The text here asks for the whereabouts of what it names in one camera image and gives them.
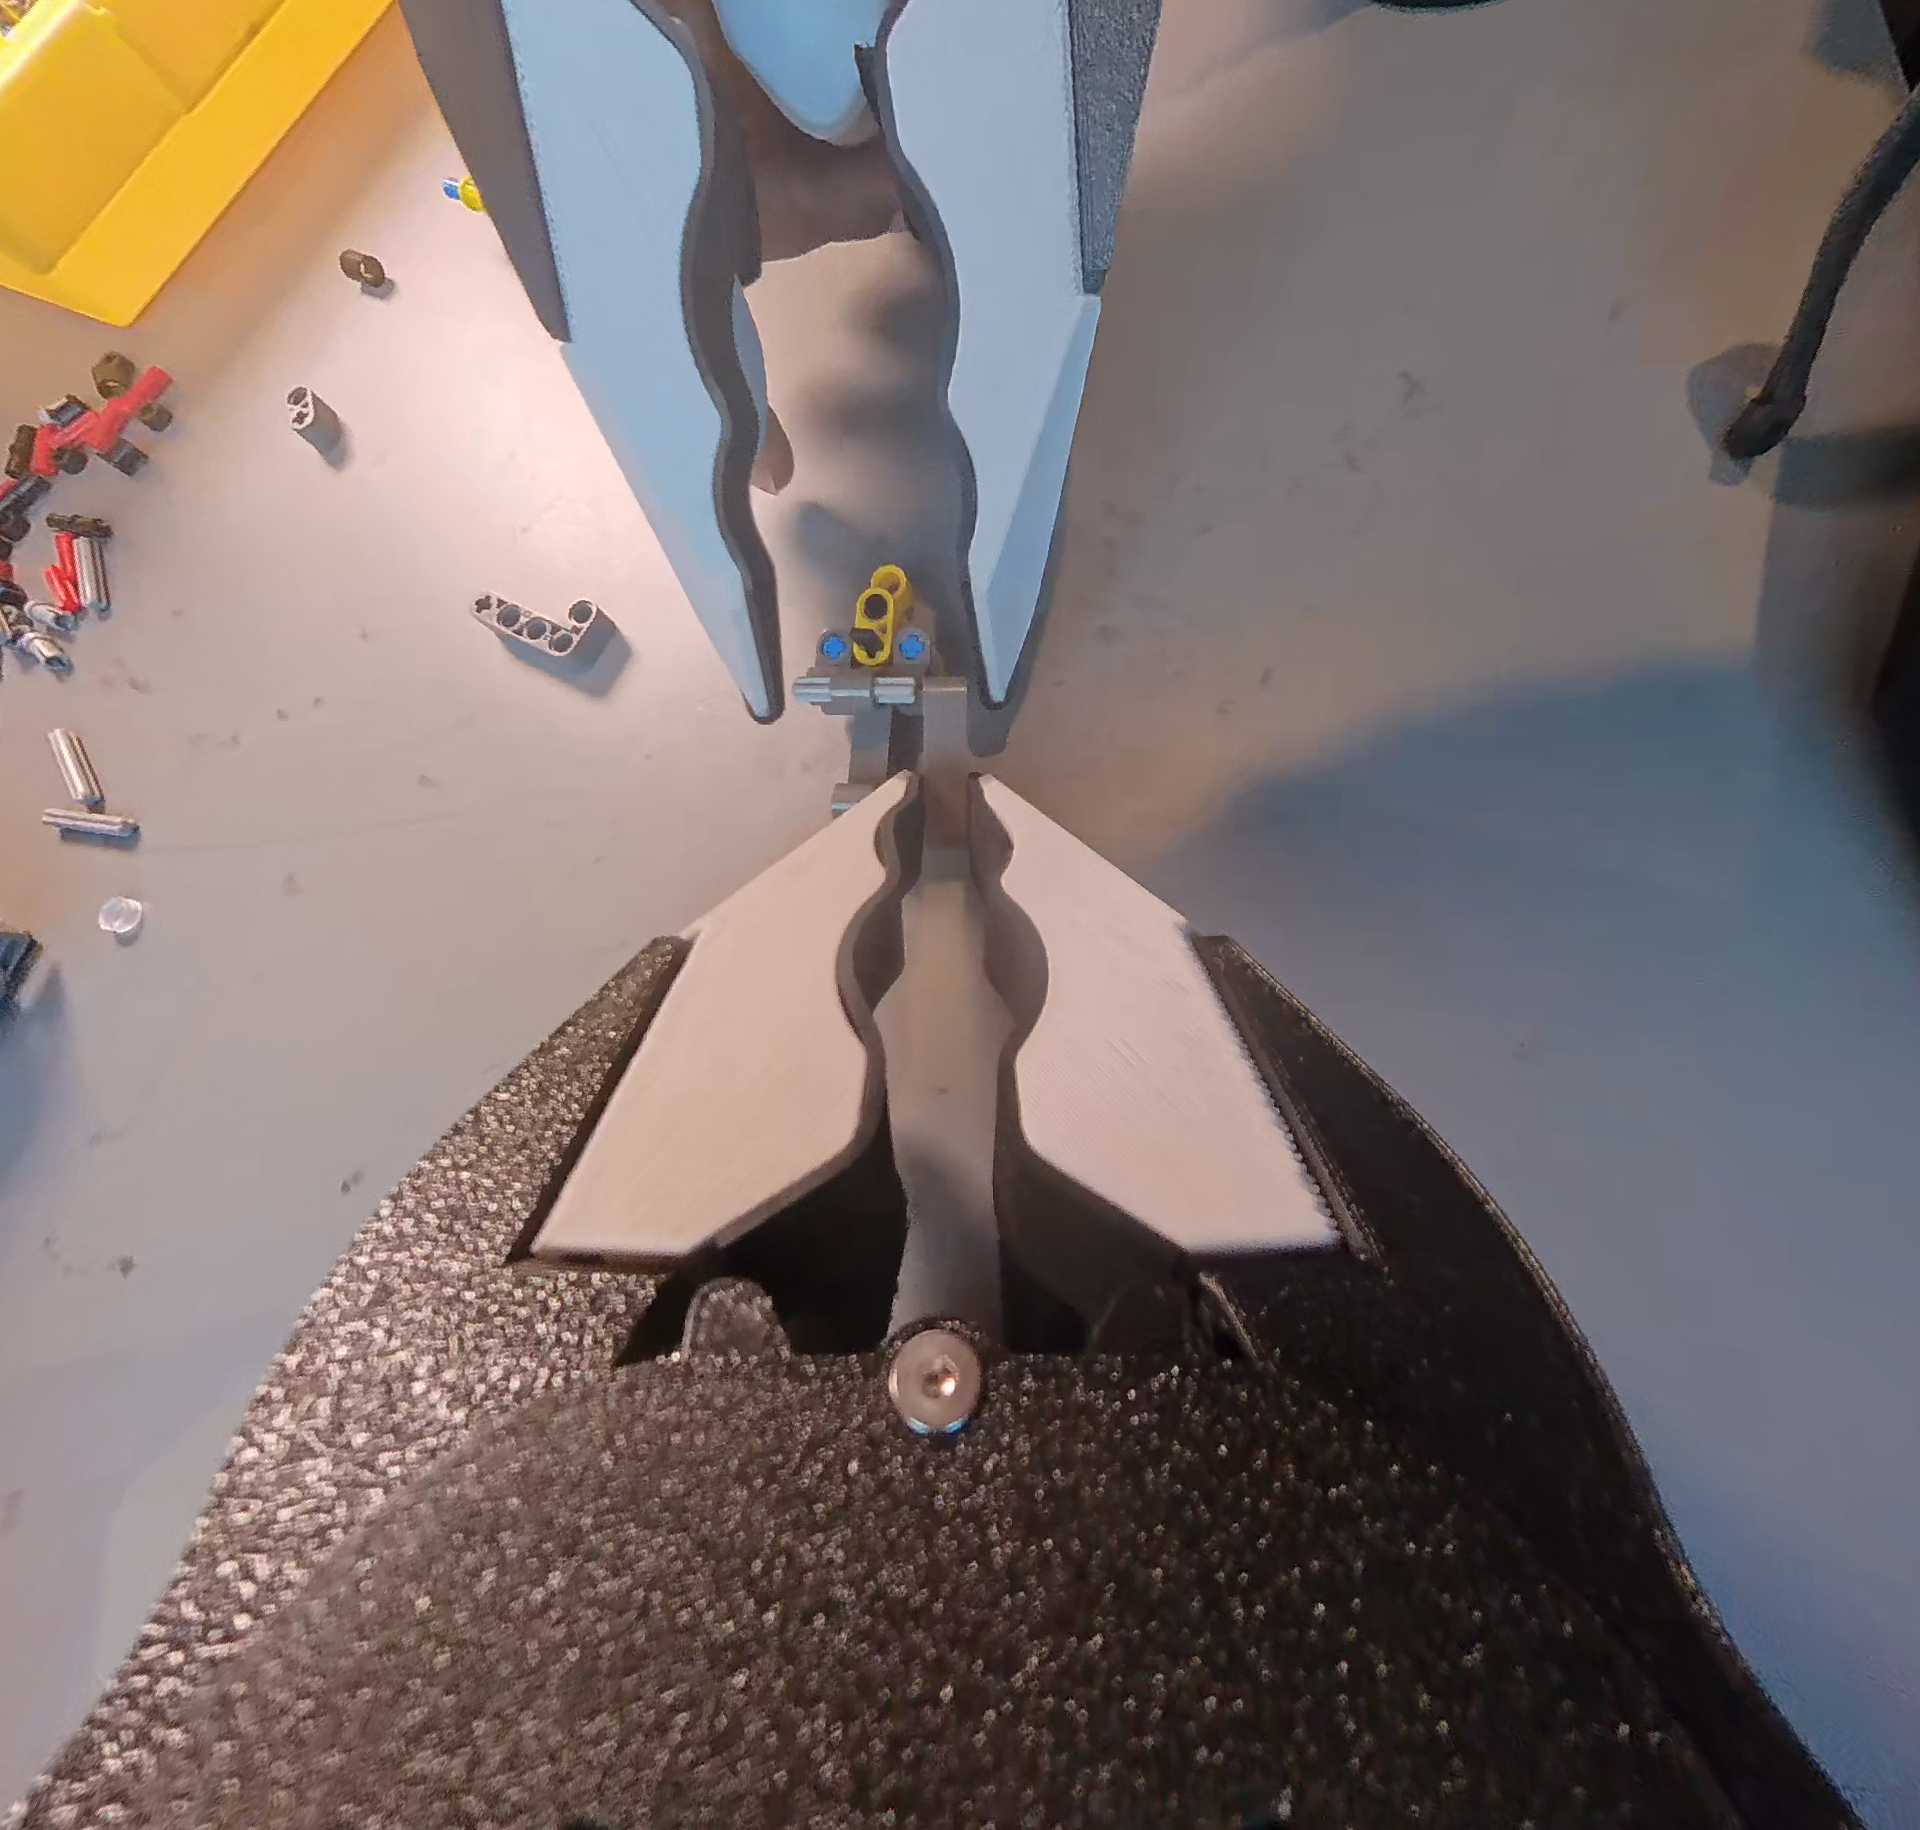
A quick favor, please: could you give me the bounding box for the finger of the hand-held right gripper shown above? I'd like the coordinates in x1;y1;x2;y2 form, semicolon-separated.
863;0;1105;711
494;0;787;728

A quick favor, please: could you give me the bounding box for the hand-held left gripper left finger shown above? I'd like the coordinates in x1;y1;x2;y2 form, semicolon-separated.
524;770;920;1269

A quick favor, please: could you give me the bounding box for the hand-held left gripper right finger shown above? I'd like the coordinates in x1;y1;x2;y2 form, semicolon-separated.
962;774;1371;1261

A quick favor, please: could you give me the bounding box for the grey yellow toy brick assembly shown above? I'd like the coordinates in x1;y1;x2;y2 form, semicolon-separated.
795;562;979;819

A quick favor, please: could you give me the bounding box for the grey angled toy brick beam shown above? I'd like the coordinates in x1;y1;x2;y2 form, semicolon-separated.
471;591;617;664

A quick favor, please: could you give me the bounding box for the yellow plastic parts bin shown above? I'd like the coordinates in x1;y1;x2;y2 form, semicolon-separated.
0;0;398;329

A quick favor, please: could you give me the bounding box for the grey desk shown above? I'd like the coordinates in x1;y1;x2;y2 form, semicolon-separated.
0;0;1920;1830

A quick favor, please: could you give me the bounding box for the pile of black red pins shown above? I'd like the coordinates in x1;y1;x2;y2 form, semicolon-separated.
0;354;181;680

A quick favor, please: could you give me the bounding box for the black drawstring cord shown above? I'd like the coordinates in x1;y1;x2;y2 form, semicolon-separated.
1722;97;1920;466

